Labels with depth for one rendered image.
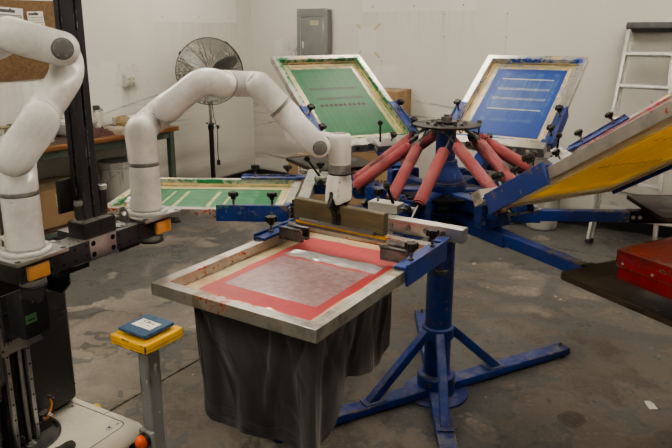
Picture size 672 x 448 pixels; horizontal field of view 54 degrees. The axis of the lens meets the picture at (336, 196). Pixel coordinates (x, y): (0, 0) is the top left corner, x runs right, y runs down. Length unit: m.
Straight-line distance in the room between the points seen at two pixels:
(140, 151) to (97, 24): 4.21
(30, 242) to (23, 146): 0.27
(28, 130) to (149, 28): 4.96
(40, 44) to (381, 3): 5.31
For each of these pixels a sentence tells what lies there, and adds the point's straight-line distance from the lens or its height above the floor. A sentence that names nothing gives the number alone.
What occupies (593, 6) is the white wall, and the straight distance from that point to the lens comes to 6.09.
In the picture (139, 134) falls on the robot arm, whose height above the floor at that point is 1.40.
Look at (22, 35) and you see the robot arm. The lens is 1.74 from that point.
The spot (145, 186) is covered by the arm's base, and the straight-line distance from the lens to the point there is 2.13.
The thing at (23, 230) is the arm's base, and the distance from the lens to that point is 1.87.
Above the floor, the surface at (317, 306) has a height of 0.96.
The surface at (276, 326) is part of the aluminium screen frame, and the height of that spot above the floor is 0.97.
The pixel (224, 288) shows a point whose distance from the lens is 2.01.
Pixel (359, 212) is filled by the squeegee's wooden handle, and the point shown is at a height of 1.13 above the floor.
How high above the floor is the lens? 1.71
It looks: 14 degrees down
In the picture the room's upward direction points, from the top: straight up
